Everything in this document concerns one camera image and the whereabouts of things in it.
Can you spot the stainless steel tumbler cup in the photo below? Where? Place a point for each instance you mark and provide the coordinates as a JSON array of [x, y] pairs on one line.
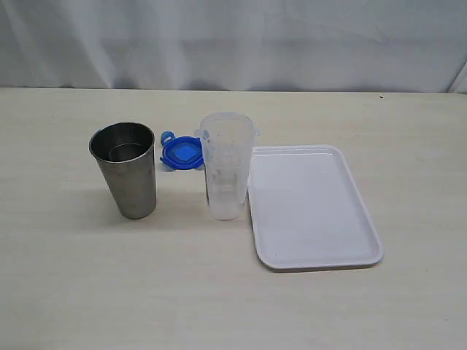
[[124, 153]]

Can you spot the blue plastic lid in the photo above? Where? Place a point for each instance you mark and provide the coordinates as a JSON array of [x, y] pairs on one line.
[[181, 153]]

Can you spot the white rectangular plastic tray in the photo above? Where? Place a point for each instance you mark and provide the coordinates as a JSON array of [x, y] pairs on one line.
[[306, 211]]

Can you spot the clear plastic tall container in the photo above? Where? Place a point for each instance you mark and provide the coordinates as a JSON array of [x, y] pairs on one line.
[[227, 141]]

